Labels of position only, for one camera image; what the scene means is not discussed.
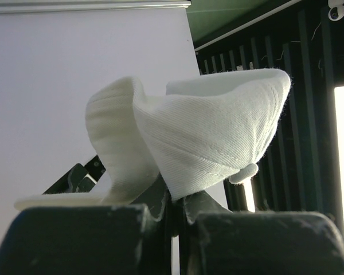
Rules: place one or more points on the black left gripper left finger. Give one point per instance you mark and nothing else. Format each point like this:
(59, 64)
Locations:
(130, 239)

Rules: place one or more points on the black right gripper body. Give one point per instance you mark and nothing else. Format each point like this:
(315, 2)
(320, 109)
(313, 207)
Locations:
(79, 179)

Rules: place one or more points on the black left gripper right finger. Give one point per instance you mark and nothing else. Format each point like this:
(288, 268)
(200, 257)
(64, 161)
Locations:
(214, 240)

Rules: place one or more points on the white cap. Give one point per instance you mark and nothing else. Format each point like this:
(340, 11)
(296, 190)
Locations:
(202, 131)

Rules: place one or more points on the black slatted wall panel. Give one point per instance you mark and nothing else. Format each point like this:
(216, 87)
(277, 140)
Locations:
(303, 168)

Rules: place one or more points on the aluminium frame rail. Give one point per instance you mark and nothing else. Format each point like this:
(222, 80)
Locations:
(48, 6)

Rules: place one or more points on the white ceiling camera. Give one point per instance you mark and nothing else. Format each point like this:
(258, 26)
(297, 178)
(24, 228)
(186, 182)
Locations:
(336, 11)

